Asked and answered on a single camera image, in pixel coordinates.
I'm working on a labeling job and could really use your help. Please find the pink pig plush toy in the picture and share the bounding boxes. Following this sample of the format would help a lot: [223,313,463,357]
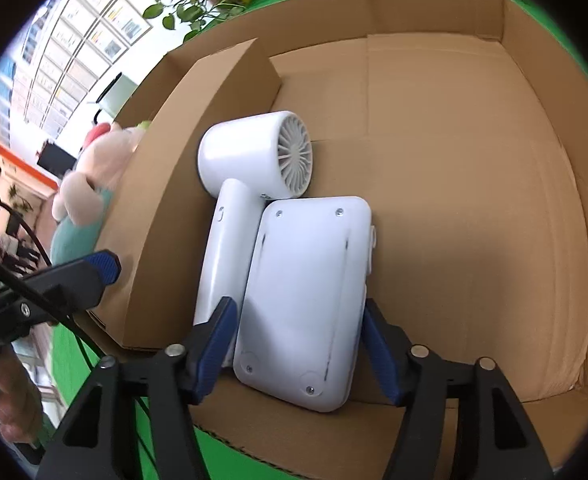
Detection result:
[50,120,149,264]

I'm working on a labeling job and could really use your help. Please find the white device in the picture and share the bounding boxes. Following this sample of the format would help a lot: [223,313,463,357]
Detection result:
[233,196,376,413]

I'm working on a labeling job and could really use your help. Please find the white hair dryer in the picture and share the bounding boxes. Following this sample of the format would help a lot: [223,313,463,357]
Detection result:
[193,110,313,325]

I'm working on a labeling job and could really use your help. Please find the person's left hand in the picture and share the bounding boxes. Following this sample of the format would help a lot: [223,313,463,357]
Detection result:
[0,346,42,444]

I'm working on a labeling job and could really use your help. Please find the white canister black lid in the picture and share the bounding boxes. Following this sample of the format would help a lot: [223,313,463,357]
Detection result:
[92,73,138,125]

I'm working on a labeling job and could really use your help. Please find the brown cardboard box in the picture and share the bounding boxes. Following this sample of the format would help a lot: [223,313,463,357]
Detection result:
[92,0,588,466]

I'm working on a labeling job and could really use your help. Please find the black cable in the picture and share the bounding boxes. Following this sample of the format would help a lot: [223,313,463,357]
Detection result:
[0,199,161,480]

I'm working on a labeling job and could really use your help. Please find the framed wall posters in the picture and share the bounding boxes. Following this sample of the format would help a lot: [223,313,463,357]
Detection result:
[0,0,151,150]

